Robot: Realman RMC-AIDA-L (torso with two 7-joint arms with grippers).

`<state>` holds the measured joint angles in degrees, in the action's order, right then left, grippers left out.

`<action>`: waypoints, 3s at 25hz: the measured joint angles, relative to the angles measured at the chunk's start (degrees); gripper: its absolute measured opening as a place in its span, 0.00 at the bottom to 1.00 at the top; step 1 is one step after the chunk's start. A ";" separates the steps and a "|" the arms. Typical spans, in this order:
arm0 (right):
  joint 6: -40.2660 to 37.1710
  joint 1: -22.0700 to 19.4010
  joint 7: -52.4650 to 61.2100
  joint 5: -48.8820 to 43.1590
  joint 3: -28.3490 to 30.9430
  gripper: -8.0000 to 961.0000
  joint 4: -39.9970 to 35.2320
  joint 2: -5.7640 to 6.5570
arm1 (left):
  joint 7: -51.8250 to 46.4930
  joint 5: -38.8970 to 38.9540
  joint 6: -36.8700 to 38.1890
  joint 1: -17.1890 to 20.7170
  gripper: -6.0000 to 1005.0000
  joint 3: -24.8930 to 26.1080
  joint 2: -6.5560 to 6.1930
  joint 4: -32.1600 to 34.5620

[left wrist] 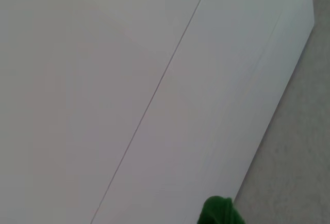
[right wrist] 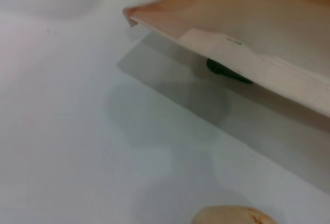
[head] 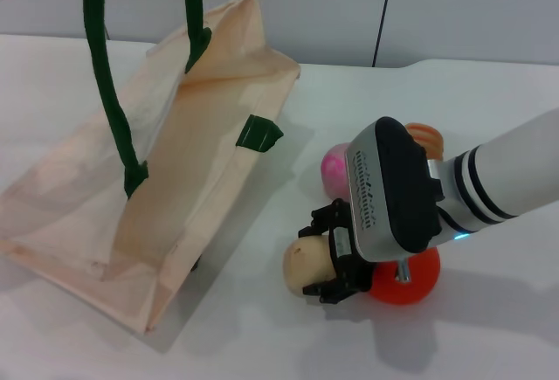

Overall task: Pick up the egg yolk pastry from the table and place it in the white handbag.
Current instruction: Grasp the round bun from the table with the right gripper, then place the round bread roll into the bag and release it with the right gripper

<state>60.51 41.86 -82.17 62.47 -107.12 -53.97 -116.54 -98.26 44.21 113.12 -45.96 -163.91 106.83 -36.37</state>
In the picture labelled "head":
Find cream canvas bag green handles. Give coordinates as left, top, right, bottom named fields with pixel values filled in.
left=0, top=0, right=302, bottom=335

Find beige potato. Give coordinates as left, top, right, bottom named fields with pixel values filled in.
left=282, top=234, right=338, bottom=297

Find orange round fruit with stem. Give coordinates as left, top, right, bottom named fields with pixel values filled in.
left=369, top=246, right=441, bottom=307

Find orange striped ridged bread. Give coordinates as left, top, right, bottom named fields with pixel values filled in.
left=404, top=121, right=446, bottom=162

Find thin black vertical strip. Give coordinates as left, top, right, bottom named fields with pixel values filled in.
left=372, top=0, right=397, bottom=68

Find pink peach-shaped bun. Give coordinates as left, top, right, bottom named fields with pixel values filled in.
left=320, top=142, right=355, bottom=201

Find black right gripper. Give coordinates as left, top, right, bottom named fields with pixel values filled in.
left=298, top=198, right=377, bottom=307

